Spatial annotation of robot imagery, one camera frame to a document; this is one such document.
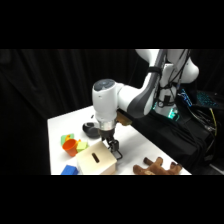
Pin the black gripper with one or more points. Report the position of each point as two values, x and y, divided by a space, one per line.
108 137

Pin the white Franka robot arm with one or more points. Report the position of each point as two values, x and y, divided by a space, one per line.
133 96

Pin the wooden box with slot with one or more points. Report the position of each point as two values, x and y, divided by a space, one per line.
96 160

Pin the black bowl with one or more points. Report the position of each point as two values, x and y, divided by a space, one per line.
90 130

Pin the lime green toy block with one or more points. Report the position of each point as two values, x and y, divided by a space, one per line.
82 146

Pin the orange plastic cup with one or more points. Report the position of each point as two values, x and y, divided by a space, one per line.
70 147

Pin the small orange toy piece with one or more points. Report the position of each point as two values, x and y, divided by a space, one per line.
69 136

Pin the brown plush toy animal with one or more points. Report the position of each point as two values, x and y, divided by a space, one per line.
156 168

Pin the blue toy block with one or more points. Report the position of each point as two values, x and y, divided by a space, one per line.
69 170

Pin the black cloth covered stand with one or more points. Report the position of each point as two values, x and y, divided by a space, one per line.
170 140

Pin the green lit base unit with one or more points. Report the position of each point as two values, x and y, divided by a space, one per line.
171 113

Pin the black curtain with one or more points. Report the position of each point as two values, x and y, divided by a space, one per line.
36 100

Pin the backlit keyboard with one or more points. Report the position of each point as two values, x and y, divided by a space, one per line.
207 99

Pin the tan wrist mount bracket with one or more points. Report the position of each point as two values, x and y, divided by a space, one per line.
124 118

